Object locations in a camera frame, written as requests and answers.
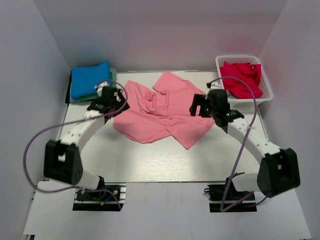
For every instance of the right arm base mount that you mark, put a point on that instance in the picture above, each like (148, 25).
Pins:
(215, 195)

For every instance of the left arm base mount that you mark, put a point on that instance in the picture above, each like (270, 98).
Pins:
(100, 201)

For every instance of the red t-shirt in basket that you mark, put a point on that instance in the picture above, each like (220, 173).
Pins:
(248, 73)

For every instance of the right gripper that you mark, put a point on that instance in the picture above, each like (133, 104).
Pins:
(201, 101)

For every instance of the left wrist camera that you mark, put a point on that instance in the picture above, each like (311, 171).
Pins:
(99, 88)

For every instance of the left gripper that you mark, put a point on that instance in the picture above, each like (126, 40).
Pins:
(122, 105)

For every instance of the green folded t-shirt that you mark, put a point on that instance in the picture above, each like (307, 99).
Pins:
(95, 95)

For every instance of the black folded t-shirt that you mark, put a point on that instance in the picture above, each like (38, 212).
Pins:
(67, 96)

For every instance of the blue folded t-shirt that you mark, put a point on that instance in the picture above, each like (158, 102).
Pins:
(84, 79)

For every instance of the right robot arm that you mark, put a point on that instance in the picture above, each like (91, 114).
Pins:
(278, 168)

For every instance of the pink t-shirt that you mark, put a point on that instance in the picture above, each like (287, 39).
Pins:
(162, 111)

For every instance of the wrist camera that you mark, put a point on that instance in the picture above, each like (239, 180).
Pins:
(99, 88)
(213, 86)

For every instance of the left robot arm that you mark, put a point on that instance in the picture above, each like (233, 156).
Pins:
(62, 158)

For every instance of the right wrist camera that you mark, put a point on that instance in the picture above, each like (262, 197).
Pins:
(213, 86)

